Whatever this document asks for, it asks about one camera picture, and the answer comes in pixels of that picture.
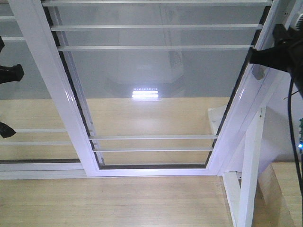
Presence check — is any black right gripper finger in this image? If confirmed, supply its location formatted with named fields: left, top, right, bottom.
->
left=250, top=46, right=294, bottom=71

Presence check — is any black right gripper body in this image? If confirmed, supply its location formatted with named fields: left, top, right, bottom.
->
left=273, top=24, right=303, bottom=92

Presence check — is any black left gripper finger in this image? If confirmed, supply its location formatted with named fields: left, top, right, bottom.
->
left=0, top=122, right=16, bottom=138
left=0, top=64, right=25, bottom=84

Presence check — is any white sliding glass door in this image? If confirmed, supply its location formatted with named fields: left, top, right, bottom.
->
left=0, top=0, right=277, bottom=179

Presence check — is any white fixed glass door panel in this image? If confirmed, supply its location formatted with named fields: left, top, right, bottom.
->
left=0, top=0, right=92, bottom=179

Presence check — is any white rear support brace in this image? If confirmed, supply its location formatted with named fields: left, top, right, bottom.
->
left=207, top=105, right=227, bottom=134

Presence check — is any white support brace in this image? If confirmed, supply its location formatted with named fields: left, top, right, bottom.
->
left=223, top=107, right=266, bottom=227
left=207, top=105, right=227, bottom=134

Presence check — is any light wooden platform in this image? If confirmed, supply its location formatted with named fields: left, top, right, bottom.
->
left=0, top=97, right=303, bottom=227

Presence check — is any white front support brace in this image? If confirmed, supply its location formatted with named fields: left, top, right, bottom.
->
left=223, top=107, right=266, bottom=227

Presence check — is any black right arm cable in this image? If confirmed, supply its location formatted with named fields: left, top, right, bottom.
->
left=287, top=73, right=303, bottom=190

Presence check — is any white door frame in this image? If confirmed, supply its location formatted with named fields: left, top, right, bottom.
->
left=0, top=0, right=303, bottom=180

